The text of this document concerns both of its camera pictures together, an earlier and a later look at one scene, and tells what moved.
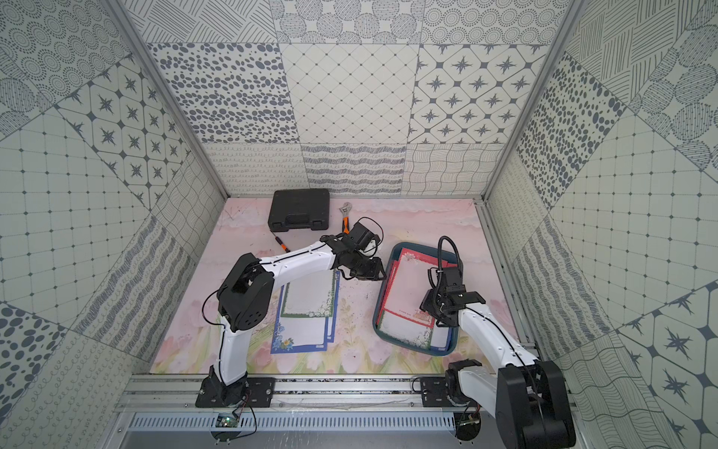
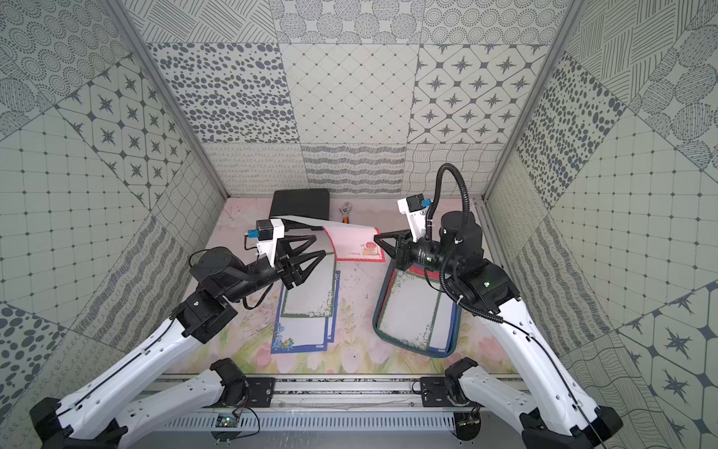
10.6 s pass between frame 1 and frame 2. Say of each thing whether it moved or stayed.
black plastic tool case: stayed
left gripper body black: moved
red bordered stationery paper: moved
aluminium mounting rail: stayed
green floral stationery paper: stayed
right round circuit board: stayed
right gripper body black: moved
